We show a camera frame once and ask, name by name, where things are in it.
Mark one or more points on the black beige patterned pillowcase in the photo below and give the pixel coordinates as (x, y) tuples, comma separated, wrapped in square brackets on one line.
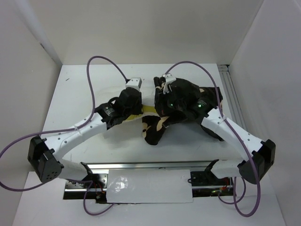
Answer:
[(155, 126)]

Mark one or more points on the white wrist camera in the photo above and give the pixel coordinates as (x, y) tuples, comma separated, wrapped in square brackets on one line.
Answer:
[(134, 83), (169, 79)]

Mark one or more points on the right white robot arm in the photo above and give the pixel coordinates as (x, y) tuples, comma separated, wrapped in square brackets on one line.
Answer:
[(256, 155)]

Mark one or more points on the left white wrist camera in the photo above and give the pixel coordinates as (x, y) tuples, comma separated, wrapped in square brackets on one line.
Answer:
[(134, 83)]

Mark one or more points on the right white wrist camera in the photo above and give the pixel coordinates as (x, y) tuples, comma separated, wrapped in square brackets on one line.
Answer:
[(169, 79)]

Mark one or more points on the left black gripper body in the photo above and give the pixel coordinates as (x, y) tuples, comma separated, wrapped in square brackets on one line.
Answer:
[(136, 110)]

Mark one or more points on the aluminium side rail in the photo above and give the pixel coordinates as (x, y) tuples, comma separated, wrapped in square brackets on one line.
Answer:
[(231, 95)]

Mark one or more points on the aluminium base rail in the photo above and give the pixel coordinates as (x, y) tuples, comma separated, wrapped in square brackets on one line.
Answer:
[(203, 183)]

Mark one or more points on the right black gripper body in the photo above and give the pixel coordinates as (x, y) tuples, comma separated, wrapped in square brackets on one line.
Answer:
[(168, 103)]

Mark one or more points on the white pillow yellow edge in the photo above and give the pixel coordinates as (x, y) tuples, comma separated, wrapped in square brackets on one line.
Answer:
[(110, 116)]

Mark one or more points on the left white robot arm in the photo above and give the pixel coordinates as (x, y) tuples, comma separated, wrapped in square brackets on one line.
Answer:
[(45, 154)]

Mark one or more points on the white cover plate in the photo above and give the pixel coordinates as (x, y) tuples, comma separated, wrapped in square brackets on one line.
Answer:
[(149, 186)]

